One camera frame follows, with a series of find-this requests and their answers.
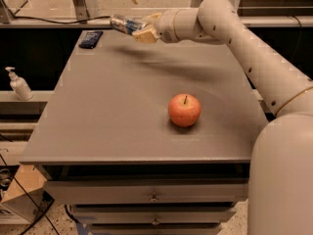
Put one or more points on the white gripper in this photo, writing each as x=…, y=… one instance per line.
x=165, y=25

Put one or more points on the silver blue redbull can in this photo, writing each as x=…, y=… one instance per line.
x=125, y=25

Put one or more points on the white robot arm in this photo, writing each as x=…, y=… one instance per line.
x=280, y=189

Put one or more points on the dark blue rxbar wrapper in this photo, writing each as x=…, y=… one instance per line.
x=90, y=39

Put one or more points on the red apple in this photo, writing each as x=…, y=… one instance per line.
x=184, y=110

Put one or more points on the grey drawer cabinet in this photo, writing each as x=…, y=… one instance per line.
x=108, y=117

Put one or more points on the white pump lotion bottle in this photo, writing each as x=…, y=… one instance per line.
x=19, y=85

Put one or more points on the middle grey drawer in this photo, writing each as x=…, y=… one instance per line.
x=152, y=214

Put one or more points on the grey drawer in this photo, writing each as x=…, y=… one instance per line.
x=161, y=229
x=152, y=214
x=144, y=192

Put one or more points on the top grey drawer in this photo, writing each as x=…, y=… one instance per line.
x=144, y=192

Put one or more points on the bottom grey drawer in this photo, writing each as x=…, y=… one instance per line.
x=161, y=229

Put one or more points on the cardboard box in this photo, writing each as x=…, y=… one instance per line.
x=21, y=201

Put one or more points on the left metal bracket post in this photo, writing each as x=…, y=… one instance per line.
x=80, y=9

